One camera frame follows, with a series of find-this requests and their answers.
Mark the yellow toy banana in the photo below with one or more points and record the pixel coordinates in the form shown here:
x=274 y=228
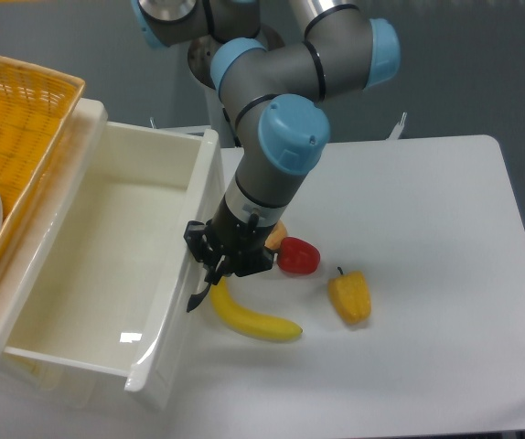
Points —
x=248 y=322

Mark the black top drawer handle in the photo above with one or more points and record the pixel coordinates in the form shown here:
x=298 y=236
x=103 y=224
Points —
x=196 y=299

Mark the white drawer cabinet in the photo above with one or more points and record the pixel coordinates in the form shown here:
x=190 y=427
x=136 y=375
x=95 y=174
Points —
x=64 y=173

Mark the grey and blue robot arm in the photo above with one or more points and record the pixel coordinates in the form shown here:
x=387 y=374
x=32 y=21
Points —
x=271 y=97

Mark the red toy bell pepper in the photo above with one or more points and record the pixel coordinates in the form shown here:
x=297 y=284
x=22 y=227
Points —
x=296 y=256

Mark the white metal base frame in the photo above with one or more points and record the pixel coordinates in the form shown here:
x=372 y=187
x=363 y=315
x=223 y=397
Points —
x=394 y=134

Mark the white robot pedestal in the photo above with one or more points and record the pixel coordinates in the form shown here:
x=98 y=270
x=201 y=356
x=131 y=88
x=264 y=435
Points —
x=199 y=56

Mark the yellow woven basket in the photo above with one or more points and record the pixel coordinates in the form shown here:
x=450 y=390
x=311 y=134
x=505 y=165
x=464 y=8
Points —
x=35 y=105

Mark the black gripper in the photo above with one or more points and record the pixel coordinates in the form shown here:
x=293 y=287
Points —
x=231 y=244

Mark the yellow toy bell pepper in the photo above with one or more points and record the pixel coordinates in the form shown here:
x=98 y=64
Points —
x=349 y=294

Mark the toy croissant pastry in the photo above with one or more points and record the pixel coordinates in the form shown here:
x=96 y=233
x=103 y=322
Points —
x=274 y=240

